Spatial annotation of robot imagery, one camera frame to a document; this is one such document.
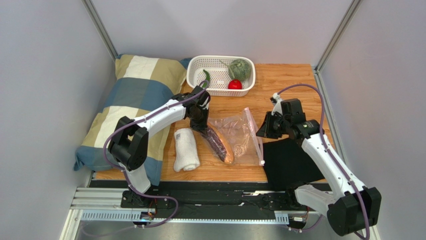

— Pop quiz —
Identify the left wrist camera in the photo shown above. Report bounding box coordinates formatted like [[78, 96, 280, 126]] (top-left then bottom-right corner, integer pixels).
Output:
[[170, 86, 211, 108]]

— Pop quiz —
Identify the green fake leafy vegetable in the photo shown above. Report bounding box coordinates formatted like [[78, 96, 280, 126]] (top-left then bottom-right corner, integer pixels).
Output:
[[219, 59, 252, 82]]

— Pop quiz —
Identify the rolled white towel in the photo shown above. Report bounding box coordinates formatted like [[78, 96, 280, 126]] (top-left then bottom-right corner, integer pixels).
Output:
[[173, 128, 200, 173]]

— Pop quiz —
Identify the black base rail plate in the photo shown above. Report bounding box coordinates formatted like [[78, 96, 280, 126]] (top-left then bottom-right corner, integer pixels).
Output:
[[88, 180, 320, 223]]

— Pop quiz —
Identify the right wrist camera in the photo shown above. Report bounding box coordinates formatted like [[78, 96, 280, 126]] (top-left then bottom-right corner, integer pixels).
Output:
[[270, 93, 306, 124]]

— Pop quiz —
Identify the clear zip top bag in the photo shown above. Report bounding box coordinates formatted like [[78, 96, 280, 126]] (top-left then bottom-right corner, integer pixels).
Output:
[[200, 107, 265, 166]]

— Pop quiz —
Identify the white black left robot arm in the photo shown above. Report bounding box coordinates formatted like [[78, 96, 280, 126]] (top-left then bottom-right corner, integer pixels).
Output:
[[102, 90, 211, 199]]

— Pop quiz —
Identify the aluminium frame rail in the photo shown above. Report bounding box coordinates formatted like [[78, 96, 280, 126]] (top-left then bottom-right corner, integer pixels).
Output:
[[59, 186, 380, 240]]

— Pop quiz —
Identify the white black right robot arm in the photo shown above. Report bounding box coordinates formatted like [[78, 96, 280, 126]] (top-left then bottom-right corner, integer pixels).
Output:
[[256, 111, 382, 240]]

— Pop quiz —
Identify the plaid blue beige pillow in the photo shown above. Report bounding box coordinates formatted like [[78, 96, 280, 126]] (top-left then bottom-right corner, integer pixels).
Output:
[[73, 54, 190, 172]]

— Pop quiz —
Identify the green fake chili pepper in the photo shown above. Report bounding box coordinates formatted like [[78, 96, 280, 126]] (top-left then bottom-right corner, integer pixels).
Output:
[[202, 69, 211, 88]]

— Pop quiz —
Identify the red fake tomato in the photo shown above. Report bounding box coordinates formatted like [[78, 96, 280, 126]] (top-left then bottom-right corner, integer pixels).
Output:
[[227, 79, 243, 90]]

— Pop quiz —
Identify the black cloth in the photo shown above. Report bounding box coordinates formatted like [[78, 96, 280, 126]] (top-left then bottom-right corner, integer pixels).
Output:
[[263, 138, 325, 191]]

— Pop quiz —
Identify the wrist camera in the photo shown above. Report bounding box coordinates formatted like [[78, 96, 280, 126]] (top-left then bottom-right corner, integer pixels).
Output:
[[170, 86, 211, 108], [270, 93, 306, 124]]

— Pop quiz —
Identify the white perforated plastic basket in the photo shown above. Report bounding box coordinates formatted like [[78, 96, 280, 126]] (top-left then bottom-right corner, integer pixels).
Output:
[[186, 55, 256, 97]]

